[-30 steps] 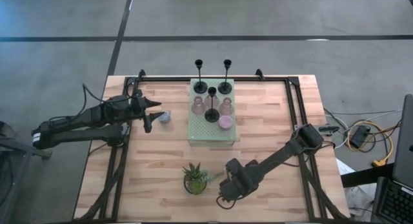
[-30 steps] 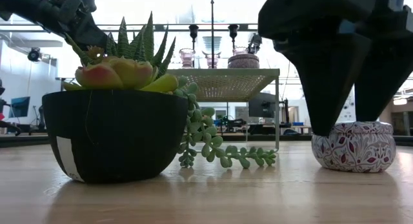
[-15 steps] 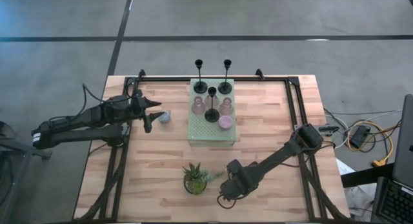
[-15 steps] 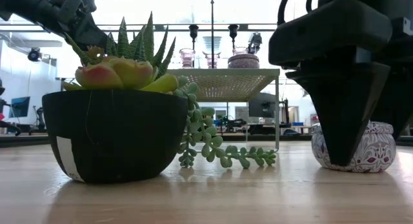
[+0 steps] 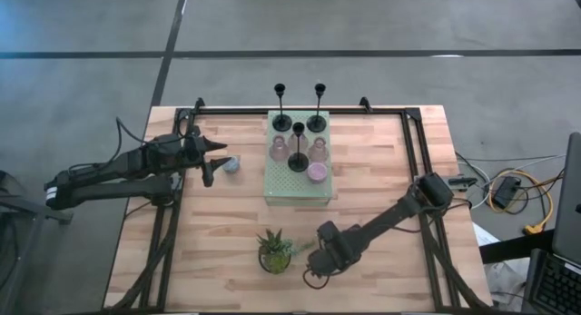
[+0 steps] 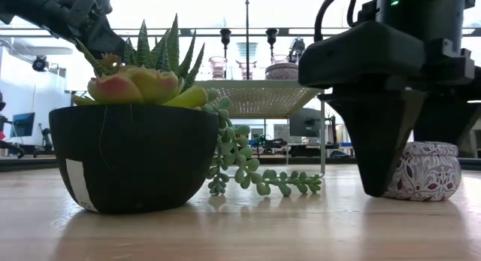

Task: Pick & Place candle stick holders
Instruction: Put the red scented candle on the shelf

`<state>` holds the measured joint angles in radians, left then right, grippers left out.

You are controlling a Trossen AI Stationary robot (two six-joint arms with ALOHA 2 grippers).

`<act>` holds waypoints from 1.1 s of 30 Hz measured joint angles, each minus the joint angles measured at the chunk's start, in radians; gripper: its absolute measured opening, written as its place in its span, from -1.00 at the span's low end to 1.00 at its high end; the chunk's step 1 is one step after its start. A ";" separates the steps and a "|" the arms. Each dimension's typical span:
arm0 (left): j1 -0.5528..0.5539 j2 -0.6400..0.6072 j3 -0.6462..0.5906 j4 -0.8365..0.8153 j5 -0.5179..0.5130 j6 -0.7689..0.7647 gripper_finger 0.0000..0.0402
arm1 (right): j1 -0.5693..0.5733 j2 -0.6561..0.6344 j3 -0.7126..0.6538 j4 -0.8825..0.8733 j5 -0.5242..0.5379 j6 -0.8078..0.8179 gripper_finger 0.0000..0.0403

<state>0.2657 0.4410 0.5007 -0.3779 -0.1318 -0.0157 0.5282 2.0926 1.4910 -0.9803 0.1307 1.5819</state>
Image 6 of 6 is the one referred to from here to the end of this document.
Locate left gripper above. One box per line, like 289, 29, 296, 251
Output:
56, 0, 127, 59

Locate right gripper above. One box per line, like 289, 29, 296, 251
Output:
299, 21, 481, 198

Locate blue-lit background monitor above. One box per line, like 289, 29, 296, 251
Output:
10, 112, 37, 138

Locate green perforated metal riser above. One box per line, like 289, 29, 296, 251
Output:
194, 79, 327, 176

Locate dark background monitor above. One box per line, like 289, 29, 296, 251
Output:
289, 107, 323, 138

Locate black aluminium table frame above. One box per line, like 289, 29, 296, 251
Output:
0, 154, 481, 172

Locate black ceiling spotlight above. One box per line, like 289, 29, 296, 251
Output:
32, 54, 50, 73

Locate overhead light bar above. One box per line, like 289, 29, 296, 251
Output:
112, 26, 481, 38

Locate white floral candle tin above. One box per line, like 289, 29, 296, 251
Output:
382, 141, 462, 202

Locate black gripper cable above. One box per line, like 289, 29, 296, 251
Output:
314, 0, 358, 42

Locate succulent plant in black bowl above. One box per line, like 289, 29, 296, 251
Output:
48, 13, 323, 215

